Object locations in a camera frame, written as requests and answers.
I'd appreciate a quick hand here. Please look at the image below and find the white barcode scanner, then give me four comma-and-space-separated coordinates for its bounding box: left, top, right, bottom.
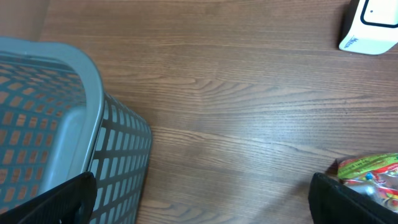
338, 0, 397, 55

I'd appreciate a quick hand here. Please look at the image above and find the grey plastic lattice basket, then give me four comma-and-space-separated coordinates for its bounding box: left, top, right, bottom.
1, 37, 153, 223

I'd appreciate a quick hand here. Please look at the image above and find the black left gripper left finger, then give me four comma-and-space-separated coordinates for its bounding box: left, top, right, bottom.
1, 172, 97, 224

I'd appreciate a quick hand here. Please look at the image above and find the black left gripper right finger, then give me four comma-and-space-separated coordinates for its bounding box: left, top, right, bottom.
308, 172, 397, 224

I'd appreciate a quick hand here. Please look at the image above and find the green Haribo gummy bag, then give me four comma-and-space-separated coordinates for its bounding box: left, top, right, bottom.
337, 152, 397, 213

